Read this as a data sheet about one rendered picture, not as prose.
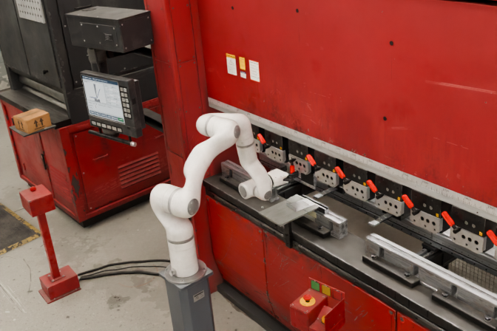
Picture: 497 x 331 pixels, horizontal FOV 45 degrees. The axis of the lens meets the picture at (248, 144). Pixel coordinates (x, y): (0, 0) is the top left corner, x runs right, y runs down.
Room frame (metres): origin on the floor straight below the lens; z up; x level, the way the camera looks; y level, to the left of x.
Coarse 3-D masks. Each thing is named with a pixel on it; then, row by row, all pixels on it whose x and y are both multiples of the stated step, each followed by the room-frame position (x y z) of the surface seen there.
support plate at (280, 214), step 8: (288, 200) 2.85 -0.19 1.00; (296, 200) 2.84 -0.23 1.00; (272, 208) 2.78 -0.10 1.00; (280, 208) 2.77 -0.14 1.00; (288, 208) 2.76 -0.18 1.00; (312, 208) 2.74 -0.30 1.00; (264, 216) 2.71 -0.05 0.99; (272, 216) 2.69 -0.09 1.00; (280, 216) 2.69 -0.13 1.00; (288, 216) 2.68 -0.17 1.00; (296, 216) 2.67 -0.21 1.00; (280, 224) 2.61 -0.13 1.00
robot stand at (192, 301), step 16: (160, 272) 2.29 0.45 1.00; (208, 272) 2.26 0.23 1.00; (176, 288) 2.18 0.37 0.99; (192, 288) 2.20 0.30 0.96; (208, 288) 2.25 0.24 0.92; (176, 304) 2.21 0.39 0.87; (192, 304) 2.19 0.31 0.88; (208, 304) 2.24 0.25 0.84; (176, 320) 2.23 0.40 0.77; (192, 320) 2.18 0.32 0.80; (208, 320) 2.23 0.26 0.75
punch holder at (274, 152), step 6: (270, 132) 3.02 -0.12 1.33; (270, 138) 3.02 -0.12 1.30; (276, 138) 2.98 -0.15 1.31; (282, 138) 2.94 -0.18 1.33; (270, 144) 3.03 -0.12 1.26; (276, 144) 2.98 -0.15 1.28; (282, 144) 2.94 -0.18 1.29; (270, 150) 3.02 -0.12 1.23; (276, 150) 2.98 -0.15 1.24; (282, 150) 2.94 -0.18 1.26; (288, 150) 2.97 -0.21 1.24; (270, 156) 3.03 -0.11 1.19; (276, 156) 2.98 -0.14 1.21; (282, 156) 2.94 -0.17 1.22; (282, 162) 2.94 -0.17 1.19
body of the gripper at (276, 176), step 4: (268, 172) 2.79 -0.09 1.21; (272, 172) 2.79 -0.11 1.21; (276, 172) 2.78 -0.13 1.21; (280, 172) 2.78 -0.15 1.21; (284, 172) 2.78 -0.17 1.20; (272, 176) 2.74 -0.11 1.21; (276, 176) 2.74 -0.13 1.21; (280, 176) 2.74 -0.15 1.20; (284, 176) 2.74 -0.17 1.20; (272, 180) 2.72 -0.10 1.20; (276, 180) 2.72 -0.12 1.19; (280, 180) 2.73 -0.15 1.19; (272, 184) 2.71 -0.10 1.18; (276, 184) 2.71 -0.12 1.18; (280, 184) 2.73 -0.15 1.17
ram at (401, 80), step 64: (256, 0) 3.05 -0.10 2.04; (320, 0) 2.67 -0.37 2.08; (384, 0) 2.38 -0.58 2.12; (448, 0) 2.15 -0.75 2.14; (320, 64) 2.68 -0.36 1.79; (384, 64) 2.37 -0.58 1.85; (448, 64) 2.12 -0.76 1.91; (320, 128) 2.70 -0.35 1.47; (384, 128) 2.37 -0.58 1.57; (448, 128) 2.11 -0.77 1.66
